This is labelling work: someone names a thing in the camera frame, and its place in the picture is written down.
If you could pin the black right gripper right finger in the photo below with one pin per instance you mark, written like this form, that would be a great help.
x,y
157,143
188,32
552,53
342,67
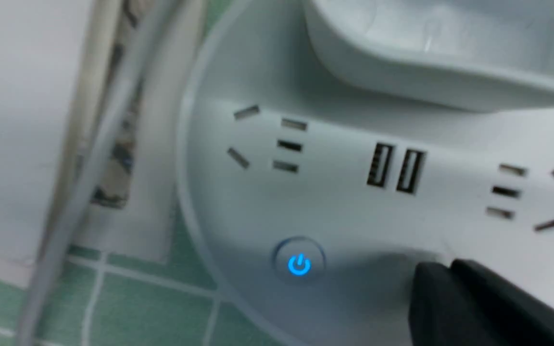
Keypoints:
x,y
518,316

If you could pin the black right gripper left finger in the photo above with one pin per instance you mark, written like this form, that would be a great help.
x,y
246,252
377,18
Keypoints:
x,y
443,313

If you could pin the white desk lamp socket base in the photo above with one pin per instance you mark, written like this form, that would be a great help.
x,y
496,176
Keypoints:
x,y
311,202

